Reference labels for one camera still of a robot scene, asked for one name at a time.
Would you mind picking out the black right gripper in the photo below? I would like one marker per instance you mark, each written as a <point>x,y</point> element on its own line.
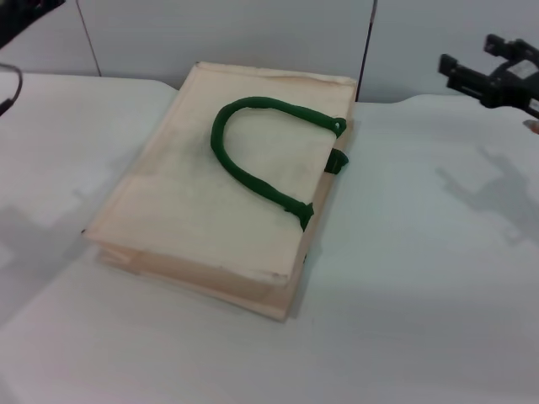
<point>513,84</point>

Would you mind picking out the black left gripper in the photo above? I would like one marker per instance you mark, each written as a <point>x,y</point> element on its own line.
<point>21,17</point>

